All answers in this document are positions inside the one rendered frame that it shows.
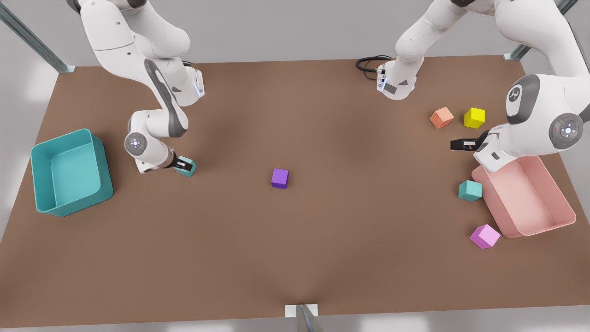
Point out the orange cube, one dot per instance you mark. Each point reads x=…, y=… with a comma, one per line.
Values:
x=441, y=117

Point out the teal cube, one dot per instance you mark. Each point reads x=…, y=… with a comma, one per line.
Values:
x=470, y=190
x=187, y=167

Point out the purple cube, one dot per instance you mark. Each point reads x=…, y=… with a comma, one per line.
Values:
x=280, y=178

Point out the yellow cube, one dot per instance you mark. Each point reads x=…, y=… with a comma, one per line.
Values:
x=474, y=117

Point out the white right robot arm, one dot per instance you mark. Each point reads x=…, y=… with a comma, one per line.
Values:
x=138, y=55

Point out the pink bin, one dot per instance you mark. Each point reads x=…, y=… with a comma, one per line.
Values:
x=525, y=198

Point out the teal bin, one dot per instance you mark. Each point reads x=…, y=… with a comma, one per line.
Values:
x=71, y=173

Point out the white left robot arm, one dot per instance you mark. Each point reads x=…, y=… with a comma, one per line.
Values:
x=544, y=106

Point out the pink cube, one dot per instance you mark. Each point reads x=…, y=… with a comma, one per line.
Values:
x=485, y=236

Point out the silver frame post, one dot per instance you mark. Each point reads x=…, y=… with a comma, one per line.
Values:
x=537, y=32
x=34, y=39
x=304, y=316

